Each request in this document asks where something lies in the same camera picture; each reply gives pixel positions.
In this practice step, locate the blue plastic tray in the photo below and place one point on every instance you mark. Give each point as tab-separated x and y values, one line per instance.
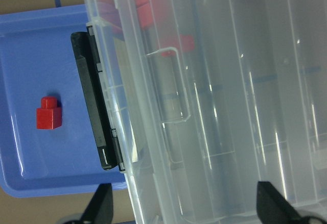
37	60

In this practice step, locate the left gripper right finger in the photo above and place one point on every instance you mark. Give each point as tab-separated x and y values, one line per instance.
272	207

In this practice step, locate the black box latch handle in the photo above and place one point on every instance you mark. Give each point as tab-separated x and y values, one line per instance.
88	65

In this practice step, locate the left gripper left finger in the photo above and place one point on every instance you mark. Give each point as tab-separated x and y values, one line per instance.
100	207

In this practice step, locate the clear plastic box lid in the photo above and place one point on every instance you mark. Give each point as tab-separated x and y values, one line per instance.
248	104

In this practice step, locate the clear plastic storage box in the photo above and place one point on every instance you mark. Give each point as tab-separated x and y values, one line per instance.
128	82

